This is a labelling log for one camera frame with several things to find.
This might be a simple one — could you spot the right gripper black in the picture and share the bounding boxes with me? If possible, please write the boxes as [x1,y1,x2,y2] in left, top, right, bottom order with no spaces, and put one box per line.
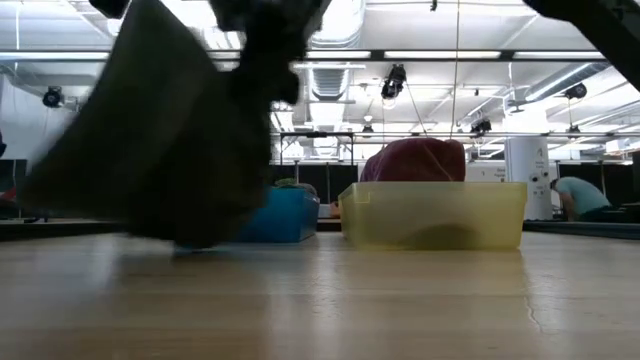
[209,0,332,106]

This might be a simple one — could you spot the dark grey hat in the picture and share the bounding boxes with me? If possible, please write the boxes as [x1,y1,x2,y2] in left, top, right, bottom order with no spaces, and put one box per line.
[19,0,275,251]

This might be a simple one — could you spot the red knit beanie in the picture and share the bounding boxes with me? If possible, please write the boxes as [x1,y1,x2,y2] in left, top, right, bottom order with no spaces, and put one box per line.
[359,137,467,183]

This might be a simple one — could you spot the background green plant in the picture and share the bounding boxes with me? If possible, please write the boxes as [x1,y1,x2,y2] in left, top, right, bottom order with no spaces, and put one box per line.
[273,177,318,196]

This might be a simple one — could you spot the teal plastic bin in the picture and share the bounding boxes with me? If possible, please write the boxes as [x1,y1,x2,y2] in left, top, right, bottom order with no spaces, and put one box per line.
[233,186,321,245]

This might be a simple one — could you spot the yellow translucent plastic bin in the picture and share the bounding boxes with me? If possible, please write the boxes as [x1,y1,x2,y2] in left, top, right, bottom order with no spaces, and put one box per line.
[338,180,529,252]

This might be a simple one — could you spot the person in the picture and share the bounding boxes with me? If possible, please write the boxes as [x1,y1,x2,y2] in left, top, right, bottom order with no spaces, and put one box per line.
[549,176,613,223]

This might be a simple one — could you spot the silver ceiling ventilation duct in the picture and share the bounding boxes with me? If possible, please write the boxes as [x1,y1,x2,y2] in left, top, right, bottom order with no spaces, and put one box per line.
[305,0,367,157]

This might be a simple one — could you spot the thin hanging cable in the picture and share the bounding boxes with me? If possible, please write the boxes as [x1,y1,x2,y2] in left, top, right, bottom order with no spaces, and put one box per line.
[449,0,462,140]

